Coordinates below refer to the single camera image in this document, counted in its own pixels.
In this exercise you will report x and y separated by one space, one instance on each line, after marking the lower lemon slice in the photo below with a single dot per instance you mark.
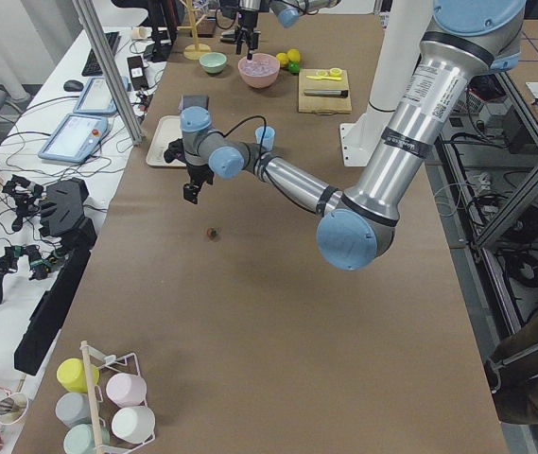
335 72

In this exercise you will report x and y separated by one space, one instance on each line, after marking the steel knife handle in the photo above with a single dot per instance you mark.
326 93

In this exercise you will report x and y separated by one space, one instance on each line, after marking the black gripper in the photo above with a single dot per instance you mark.
248 20
197 173

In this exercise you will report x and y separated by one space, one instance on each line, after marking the yellow cup on rack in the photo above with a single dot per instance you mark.
71 375

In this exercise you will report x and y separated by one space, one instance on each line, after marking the white cup on rack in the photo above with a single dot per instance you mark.
134 424

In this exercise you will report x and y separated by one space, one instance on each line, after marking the teach pendant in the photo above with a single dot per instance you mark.
96 99
75 139

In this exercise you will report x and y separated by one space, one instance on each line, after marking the upper yellow lemon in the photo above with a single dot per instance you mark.
283 59

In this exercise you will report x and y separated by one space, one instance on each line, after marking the wooden cutting board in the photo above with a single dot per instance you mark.
323 105

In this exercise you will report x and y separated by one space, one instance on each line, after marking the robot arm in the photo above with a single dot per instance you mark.
287 12
463 40

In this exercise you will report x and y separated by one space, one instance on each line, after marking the pink cup on rack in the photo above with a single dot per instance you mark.
126 390

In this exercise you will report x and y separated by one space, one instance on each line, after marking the black computer mouse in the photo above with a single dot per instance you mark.
72 86

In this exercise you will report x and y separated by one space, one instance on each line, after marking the near teach pendant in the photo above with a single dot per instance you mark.
75 139

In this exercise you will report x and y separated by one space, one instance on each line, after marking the green bowl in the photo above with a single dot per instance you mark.
213 63

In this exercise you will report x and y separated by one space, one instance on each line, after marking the lower yellow lemon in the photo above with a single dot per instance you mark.
294 55

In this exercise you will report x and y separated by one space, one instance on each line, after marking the yellow plastic knife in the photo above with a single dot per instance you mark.
318 77

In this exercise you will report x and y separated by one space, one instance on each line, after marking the wooden cup stand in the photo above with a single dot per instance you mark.
195 17

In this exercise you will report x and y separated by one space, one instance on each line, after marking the yellow lemon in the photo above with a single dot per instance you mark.
294 55
283 59

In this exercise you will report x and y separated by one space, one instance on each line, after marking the white rabbit tray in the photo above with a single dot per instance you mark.
167 131

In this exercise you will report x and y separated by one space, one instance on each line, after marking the far teach pendant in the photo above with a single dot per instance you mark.
96 99

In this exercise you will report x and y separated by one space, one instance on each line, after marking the aluminium frame post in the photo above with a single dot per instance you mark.
96 36

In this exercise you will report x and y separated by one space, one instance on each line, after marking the pink bowl of ice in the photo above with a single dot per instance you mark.
261 71

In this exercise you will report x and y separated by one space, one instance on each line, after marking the green lime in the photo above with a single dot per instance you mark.
293 67

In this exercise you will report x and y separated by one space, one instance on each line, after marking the grey folded cloth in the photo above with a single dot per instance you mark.
194 101

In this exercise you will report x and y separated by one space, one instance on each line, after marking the white wire cup rack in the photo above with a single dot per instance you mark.
99 368

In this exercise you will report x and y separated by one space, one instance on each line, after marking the green cup on rack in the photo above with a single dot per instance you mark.
79 440

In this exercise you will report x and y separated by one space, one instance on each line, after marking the light blue cup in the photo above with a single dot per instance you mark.
265 136

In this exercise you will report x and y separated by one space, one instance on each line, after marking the grey cup on rack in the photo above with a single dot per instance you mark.
73 409

